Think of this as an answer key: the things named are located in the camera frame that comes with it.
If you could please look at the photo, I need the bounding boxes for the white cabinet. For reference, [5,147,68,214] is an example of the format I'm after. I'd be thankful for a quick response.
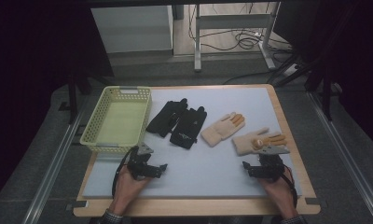
[90,5,174,54]

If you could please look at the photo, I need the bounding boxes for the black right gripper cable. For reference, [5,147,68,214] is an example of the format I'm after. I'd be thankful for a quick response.
[281,169,299,209]

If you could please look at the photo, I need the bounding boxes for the pale yellow plastic basket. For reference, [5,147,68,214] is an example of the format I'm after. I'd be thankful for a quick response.
[79,85,153,154]

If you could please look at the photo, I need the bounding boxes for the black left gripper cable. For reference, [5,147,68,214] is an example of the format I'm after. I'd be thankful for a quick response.
[111,145,138,198]

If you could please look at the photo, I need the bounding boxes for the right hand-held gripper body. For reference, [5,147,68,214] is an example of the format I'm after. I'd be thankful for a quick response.
[257,145,291,183]

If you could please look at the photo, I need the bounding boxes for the black stand legs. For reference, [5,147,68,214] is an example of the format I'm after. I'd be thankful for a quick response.
[66,70,114,125]

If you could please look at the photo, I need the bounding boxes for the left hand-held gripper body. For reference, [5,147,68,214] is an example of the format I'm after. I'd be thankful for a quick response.
[127,143,155,181]

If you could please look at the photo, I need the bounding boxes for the person's right hand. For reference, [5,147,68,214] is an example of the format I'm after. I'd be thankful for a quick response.
[258,167,297,218]

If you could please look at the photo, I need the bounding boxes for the beige knit glove orange fingers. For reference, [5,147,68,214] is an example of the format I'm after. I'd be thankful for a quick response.
[200,111,246,147]
[231,127,288,157]

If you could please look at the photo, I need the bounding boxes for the aluminium rail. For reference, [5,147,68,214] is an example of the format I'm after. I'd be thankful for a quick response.
[21,96,90,224]
[306,91,373,224]

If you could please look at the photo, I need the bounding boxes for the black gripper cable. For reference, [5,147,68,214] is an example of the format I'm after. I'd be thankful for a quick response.
[281,169,299,209]
[111,145,138,198]

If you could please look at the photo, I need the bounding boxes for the black floor cables bundle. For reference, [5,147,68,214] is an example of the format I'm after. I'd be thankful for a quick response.
[187,3,294,53]

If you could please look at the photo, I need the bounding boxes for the person's left hand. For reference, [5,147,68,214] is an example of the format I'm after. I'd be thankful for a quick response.
[113,166,151,208]

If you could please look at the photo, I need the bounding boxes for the plain black glove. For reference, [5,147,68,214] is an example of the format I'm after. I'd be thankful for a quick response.
[145,98,189,138]

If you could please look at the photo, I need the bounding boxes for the white power strip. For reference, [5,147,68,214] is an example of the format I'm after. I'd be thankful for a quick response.
[283,63,299,77]

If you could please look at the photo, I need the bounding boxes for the grey metal stand frame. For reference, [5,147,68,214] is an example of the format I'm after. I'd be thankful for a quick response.
[193,1,282,73]

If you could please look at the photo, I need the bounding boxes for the black tripod legs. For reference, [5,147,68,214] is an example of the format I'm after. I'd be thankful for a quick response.
[268,52,337,121]

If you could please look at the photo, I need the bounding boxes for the black glove with white logo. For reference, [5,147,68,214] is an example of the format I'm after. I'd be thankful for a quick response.
[169,105,208,150]

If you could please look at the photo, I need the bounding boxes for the white foam mat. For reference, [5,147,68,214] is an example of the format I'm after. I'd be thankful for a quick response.
[81,87,303,200]

